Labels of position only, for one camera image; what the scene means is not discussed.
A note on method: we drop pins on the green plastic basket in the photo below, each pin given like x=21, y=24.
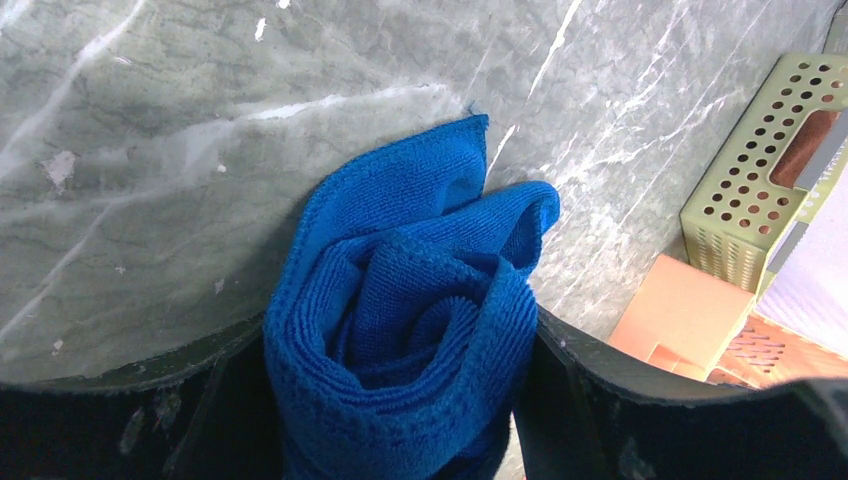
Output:
x=736, y=218

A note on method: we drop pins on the brown towel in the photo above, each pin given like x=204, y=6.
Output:
x=801, y=149

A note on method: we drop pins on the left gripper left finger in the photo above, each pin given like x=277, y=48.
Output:
x=202, y=411

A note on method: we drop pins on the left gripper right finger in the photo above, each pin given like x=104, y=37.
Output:
x=589, y=411

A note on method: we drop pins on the orange file organizer rack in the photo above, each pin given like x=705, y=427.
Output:
x=764, y=354

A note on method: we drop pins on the blue towel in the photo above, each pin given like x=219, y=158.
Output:
x=403, y=324

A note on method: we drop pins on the orange compartment tray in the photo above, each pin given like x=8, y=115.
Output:
x=681, y=319

